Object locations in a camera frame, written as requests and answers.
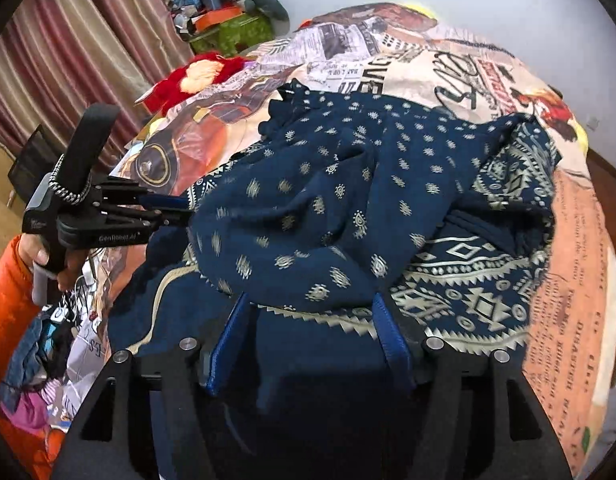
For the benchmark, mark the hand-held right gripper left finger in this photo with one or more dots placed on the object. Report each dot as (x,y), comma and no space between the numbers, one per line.
(227,340)

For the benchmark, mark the white wall socket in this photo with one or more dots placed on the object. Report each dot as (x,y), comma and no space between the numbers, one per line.
(593,122)

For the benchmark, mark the printed blanket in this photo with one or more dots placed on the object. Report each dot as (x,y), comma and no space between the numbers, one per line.
(563,270)

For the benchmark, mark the person's left hand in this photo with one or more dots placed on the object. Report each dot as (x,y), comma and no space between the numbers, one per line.
(30,252)

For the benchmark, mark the red plush toy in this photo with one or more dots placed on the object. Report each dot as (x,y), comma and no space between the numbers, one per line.
(167,85)

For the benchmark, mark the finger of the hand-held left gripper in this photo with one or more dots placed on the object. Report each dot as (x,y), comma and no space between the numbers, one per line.
(167,220)
(162,202)

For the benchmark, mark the yellow plush item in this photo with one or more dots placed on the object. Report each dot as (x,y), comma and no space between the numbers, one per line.
(423,9)

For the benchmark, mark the black chair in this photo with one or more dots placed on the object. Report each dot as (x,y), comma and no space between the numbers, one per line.
(32,160)

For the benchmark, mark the green patterned box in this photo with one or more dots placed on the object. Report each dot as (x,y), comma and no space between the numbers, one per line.
(237,35)

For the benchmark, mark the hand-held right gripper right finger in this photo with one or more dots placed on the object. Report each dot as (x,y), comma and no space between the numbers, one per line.
(390,340)

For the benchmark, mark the pile of mixed clothes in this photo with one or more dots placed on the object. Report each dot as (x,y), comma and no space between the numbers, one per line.
(37,350)

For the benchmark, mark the grey neck pillow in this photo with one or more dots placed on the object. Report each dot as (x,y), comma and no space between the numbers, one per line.
(268,2)

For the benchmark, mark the navy patterned hooded jacket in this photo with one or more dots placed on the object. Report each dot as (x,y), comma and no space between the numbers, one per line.
(313,185)

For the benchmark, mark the person's left forearm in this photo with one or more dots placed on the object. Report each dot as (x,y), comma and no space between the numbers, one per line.
(7,310)

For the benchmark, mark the orange box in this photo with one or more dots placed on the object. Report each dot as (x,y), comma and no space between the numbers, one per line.
(215,19)

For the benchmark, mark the orange cloth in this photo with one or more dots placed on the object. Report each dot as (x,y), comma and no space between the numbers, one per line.
(32,450)

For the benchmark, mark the striped curtain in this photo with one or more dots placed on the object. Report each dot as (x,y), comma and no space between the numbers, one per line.
(87,25)

